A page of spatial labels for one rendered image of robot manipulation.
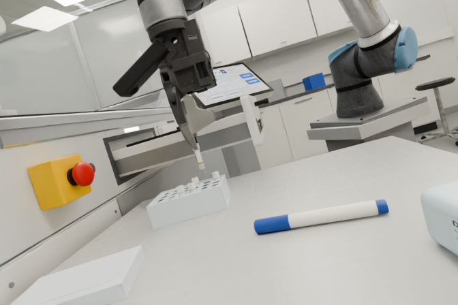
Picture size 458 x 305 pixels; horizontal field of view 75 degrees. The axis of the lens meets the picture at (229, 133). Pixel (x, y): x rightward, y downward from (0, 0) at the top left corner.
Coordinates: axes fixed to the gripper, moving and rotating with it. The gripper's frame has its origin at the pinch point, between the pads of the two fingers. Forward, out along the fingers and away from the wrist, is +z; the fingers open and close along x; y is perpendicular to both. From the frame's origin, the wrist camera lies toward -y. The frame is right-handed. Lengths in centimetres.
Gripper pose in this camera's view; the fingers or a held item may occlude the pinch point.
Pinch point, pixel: (191, 143)
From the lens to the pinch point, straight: 52.9
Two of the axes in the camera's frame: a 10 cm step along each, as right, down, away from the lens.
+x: 0.5, -0.8, 10.0
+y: 9.6, -2.8, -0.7
